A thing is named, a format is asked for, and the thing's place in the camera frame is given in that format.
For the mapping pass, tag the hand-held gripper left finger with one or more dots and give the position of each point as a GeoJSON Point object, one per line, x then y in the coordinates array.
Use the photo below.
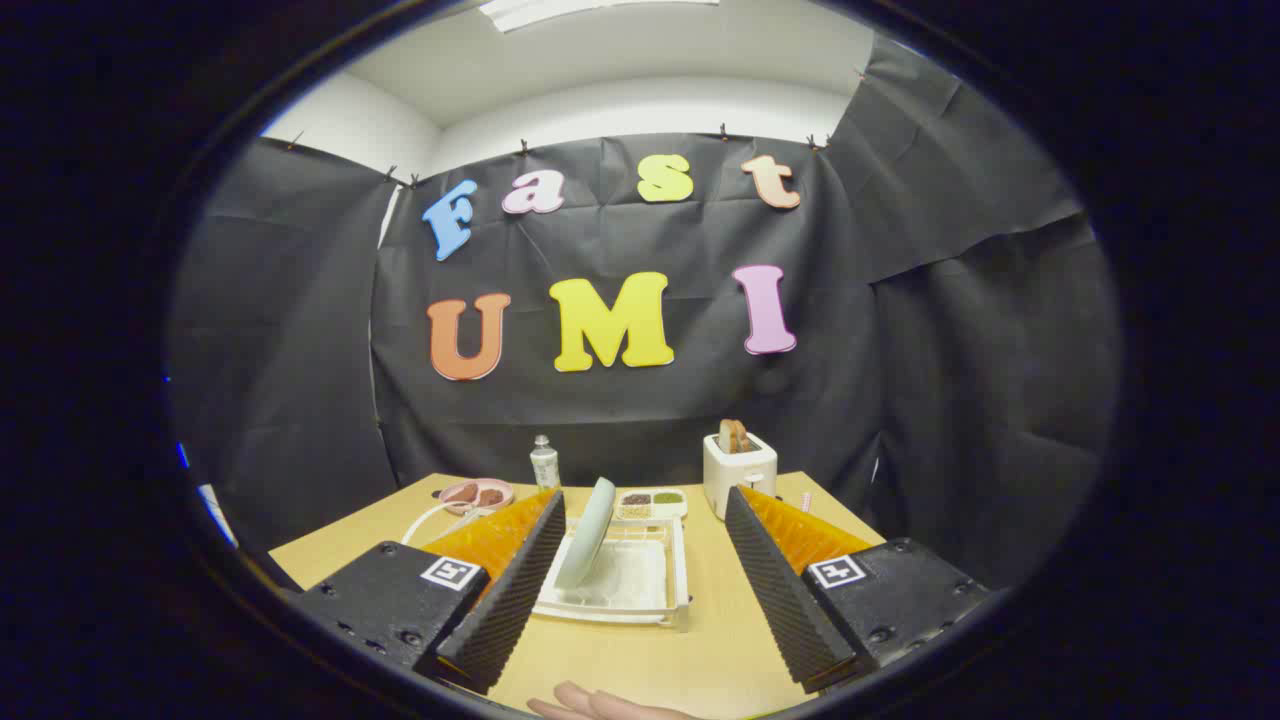
{"type": "Point", "coordinates": [510, 600]}

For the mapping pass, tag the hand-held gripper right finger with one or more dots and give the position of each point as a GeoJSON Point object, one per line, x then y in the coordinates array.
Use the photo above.
{"type": "Point", "coordinates": [785, 600]}

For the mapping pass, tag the light green plate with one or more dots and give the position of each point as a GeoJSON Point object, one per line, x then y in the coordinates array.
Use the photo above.
{"type": "Point", "coordinates": [590, 530]}

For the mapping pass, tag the white dish rack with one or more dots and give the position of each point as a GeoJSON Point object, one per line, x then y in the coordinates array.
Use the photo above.
{"type": "Point", "coordinates": [630, 580]}

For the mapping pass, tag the pink bowl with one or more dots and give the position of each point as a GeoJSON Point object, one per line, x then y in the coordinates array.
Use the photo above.
{"type": "Point", "coordinates": [480, 495]}

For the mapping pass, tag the white toaster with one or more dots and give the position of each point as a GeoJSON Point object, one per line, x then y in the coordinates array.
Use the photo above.
{"type": "Point", "coordinates": [735, 480]}

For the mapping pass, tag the clear bottle with green label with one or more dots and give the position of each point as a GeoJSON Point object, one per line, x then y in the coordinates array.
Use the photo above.
{"type": "Point", "coordinates": [545, 465]}

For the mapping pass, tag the white divided seasoning tray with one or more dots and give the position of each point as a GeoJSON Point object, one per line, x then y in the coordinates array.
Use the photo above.
{"type": "Point", "coordinates": [650, 500]}

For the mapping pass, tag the brown bread slice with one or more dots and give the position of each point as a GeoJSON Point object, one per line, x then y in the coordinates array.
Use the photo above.
{"type": "Point", "coordinates": [735, 435]}

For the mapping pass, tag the black backdrop cloth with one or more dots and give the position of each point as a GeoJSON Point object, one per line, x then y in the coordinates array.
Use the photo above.
{"type": "Point", "coordinates": [900, 400]}

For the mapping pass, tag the ceiling light panel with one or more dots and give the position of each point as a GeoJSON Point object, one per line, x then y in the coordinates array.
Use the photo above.
{"type": "Point", "coordinates": [560, 10]}

